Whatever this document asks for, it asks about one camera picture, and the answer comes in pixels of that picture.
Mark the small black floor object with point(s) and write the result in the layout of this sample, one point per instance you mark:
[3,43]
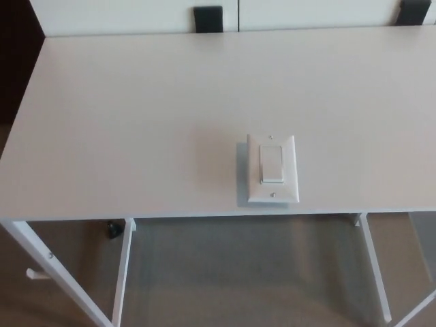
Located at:
[114,230]

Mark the white cabinet row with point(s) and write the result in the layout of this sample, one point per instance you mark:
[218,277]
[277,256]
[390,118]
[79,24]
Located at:
[136,17]

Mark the white hook on leg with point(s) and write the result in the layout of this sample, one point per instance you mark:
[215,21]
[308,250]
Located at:
[35,274]

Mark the white rocker light switch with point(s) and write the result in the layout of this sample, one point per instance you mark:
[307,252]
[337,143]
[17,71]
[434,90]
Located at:
[272,167]

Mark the white metal table leg frame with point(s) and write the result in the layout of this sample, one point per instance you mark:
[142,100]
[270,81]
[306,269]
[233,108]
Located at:
[68,282]
[376,272]

